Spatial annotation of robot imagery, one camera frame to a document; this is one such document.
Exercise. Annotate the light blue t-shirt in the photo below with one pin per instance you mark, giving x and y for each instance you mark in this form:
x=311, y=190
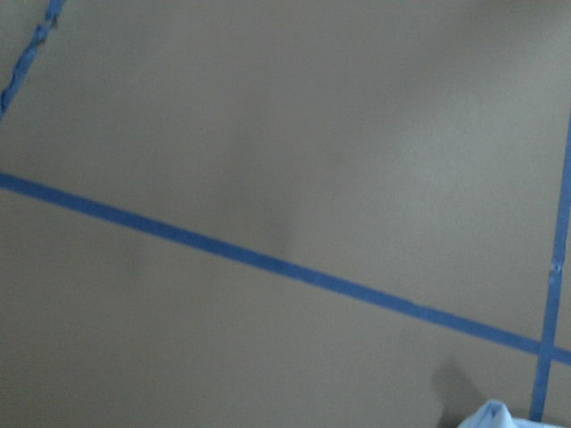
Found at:
x=496, y=414

